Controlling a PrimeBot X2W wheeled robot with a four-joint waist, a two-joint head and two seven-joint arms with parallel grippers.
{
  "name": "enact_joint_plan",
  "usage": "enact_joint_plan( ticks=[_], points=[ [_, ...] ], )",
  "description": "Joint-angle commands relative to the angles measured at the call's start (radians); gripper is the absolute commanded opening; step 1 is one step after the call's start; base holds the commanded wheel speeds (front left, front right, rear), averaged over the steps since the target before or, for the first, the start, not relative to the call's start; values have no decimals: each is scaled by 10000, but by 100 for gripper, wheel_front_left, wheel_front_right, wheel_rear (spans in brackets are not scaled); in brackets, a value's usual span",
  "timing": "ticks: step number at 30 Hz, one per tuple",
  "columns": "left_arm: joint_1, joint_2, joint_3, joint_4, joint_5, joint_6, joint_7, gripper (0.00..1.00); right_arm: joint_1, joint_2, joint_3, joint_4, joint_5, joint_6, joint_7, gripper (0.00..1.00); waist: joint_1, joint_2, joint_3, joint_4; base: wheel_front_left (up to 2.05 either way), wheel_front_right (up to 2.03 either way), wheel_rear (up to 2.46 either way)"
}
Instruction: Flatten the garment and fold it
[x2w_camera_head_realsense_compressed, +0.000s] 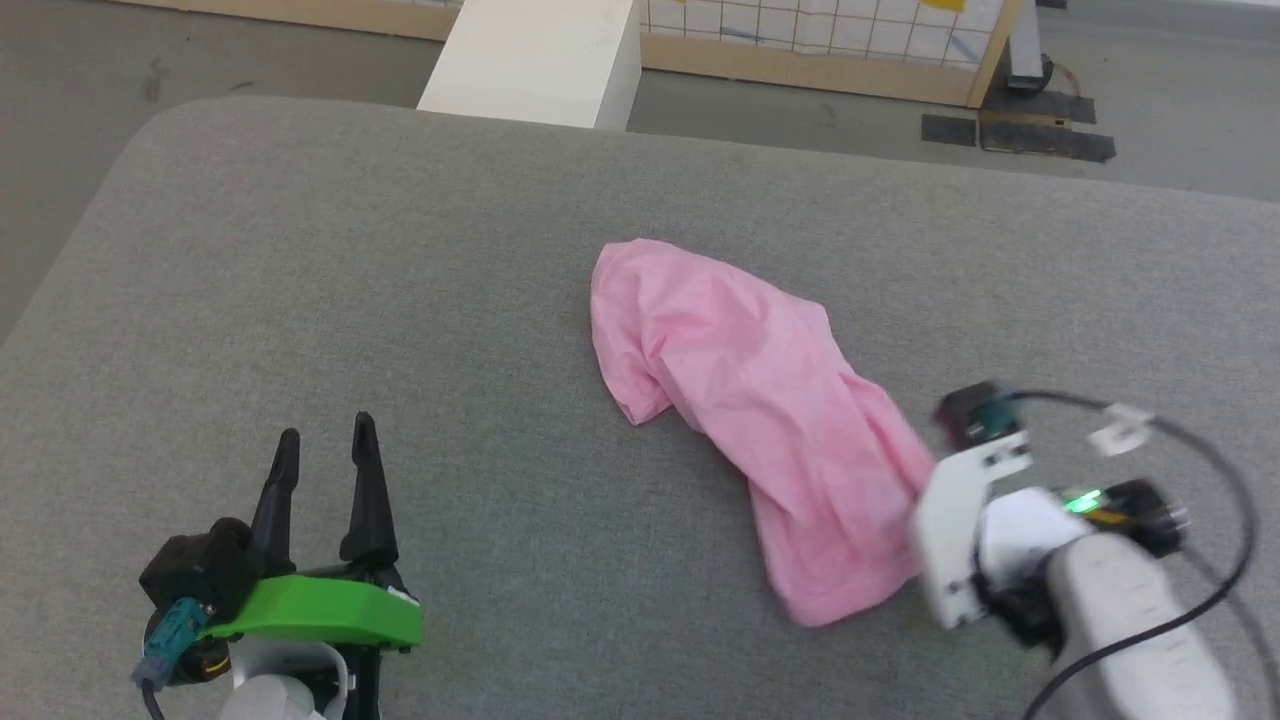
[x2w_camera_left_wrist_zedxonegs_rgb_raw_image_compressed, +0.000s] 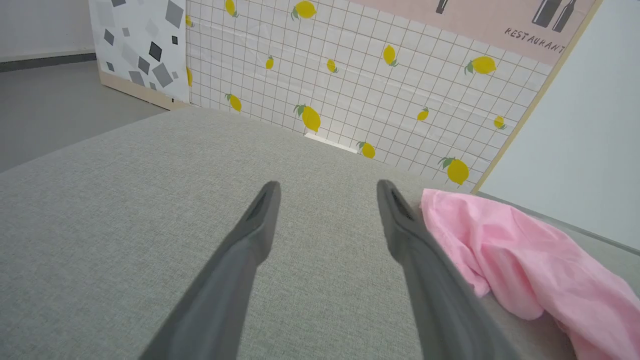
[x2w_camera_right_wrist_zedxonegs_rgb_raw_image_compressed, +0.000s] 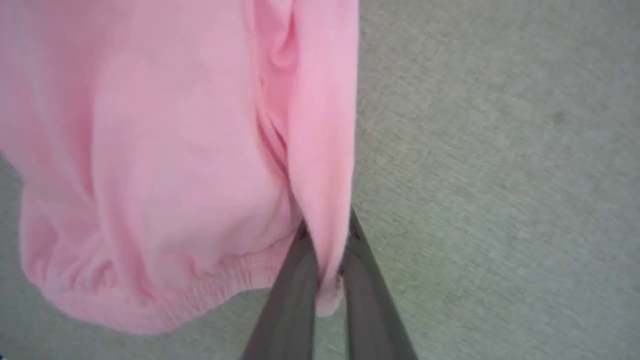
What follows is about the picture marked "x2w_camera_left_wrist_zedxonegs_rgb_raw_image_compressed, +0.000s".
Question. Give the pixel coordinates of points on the lemon print partition panel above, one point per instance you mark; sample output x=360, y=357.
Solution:
x=350, y=75

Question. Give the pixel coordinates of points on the grey diamond pattern panel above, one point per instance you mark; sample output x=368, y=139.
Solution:
x=140, y=45

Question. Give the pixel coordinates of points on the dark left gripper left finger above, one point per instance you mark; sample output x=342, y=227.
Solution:
x=225, y=290

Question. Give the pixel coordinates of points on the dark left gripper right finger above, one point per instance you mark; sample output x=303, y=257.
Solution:
x=435, y=295

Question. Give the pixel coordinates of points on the pink garment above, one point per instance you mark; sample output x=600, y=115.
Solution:
x=530, y=260

